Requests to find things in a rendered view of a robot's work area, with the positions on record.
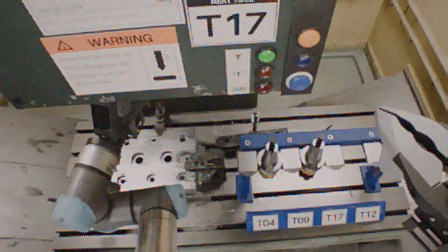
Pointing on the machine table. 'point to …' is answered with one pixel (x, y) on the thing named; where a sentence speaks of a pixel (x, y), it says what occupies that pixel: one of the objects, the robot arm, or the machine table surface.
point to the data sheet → (102, 14)
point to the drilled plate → (160, 153)
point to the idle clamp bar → (239, 139)
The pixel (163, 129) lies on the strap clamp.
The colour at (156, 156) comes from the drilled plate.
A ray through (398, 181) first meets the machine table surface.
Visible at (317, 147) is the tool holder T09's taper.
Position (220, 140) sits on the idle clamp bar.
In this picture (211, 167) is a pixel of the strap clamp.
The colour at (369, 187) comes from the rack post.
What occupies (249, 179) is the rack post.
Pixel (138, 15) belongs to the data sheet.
